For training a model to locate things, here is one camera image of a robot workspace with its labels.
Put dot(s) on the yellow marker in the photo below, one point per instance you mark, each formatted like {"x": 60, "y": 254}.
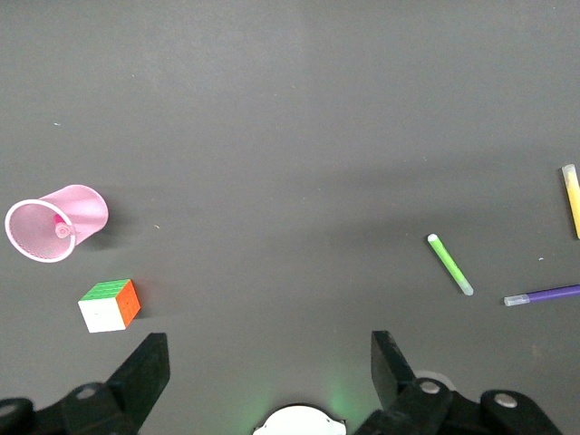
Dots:
{"x": 573, "y": 199}

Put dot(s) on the pink marker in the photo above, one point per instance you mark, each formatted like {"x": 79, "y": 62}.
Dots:
{"x": 62, "y": 229}

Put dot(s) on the green marker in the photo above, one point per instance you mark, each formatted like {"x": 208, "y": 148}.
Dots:
{"x": 449, "y": 263}

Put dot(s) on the purple marker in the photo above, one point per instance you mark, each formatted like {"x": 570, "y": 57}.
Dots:
{"x": 544, "y": 295}

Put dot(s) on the rubik's cube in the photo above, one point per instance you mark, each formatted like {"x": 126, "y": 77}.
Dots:
{"x": 106, "y": 312}

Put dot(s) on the pink mesh cup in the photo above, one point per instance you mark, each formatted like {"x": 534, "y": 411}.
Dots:
{"x": 86, "y": 206}

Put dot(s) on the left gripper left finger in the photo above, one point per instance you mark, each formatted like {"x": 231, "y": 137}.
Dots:
{"x": 136, "y": 385}

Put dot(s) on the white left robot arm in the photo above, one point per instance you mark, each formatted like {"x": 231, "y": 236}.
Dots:
{"x": 299, "y": 421}

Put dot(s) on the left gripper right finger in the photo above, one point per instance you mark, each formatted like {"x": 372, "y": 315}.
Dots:
{"x": 399, "y": 385}

